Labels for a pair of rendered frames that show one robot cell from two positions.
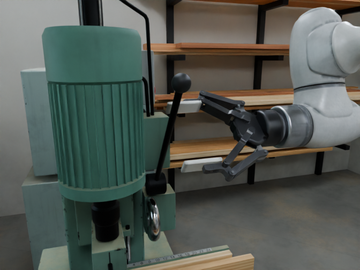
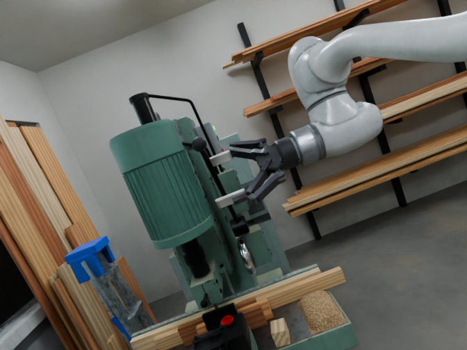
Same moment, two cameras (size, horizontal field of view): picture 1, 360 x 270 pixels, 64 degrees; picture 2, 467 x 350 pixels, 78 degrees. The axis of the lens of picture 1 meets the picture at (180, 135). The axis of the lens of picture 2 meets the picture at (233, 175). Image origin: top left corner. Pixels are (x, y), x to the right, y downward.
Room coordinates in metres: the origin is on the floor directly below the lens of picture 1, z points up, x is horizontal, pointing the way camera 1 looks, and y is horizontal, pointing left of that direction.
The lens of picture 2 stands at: (-0.12, -0.26, 1.40)
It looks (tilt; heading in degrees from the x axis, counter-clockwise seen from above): 7 degrees down; 18
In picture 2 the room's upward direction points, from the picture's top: 22 degrees counter-clockwise
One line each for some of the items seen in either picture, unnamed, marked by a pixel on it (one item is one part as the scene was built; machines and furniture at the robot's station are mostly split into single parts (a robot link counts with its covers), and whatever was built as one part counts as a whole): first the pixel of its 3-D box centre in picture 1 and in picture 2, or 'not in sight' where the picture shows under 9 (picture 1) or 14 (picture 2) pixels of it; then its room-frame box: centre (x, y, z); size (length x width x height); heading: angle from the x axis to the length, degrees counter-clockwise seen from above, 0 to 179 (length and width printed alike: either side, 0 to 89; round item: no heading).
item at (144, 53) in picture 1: (141, 77); (210, 144); (0.91, 0.12, 1.40); 0.10 x 0.06 x 0.16; 17
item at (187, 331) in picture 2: not in sight; (219, 321); (0.55, 0.16, 0.93); 0.24 x 0.02 x 0.06; 107
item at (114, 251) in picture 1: (109, 247); (209, 283); (0.59, 0.17, 1.03); 0.14 x 0.07 x 0.09; 17
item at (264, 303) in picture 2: not in sight; (234, 321); (0.54, 0.11, 0.92); 0.21 x 0.02 x 0.05; 107
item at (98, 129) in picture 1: (98, 112); (163, 183); (0.57, 0.16, 1.35); 0.18 x 0.18 x 0.31
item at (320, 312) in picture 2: not in sight; (317, 305); (0.56, -0.12, 0.92); 0.14 x 0.09 x 0.04; 17
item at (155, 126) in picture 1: (153, 140); (231, 191); (0.82, 0.08, 1.23); 0.09 x 0.08 x 0.15; 17
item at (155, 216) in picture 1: (151, 218); (246, 255); (0.73, 0.08, 1.02); 0.12 x 0.03 x 0.12; 17
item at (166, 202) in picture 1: (158, 207); (254, 246); (0.79, 0.06, 1.02); 0.09 x 0.07 x 0.12; 107
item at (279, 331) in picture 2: not in sight; (280, 332); (0.48, -0.02, 0.92); 0.05 x 0.04 x 0.04; 10
